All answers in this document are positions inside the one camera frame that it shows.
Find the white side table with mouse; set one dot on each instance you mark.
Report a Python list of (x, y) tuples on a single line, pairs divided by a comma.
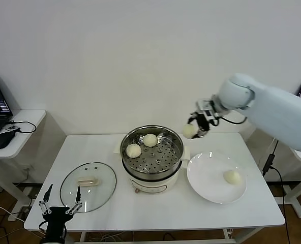
[(26, 119)]

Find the black computer mouse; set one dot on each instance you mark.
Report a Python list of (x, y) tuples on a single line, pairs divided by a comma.
[(3, 140)]

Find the white steamed baozi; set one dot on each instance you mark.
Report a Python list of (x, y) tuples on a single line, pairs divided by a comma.
[(190, 131), (150, 140), (133, 150), (232, 177)]

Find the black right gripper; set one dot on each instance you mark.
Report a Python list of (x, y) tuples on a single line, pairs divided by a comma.
[(204, 124)]

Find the white round plate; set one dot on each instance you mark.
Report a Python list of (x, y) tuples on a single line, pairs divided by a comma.
[(204, 172)]

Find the white power strip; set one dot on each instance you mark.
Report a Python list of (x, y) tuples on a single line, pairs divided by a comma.
[(14, 216)]

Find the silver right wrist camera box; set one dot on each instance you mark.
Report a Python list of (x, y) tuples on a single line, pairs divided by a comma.
[(207, 111)]

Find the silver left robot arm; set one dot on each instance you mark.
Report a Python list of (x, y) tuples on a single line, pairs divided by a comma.
[(54, 241)]

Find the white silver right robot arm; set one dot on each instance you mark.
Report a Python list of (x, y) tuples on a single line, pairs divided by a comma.
[(267, 109)]

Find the stainless steel steamer basket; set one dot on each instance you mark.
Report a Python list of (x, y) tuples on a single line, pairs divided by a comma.
[(153, 175)]

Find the cream electric cooker pot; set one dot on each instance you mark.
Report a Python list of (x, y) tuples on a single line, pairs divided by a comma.
[(153, 185)]

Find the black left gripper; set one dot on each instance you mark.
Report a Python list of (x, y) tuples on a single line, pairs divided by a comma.
[(56, 216)]

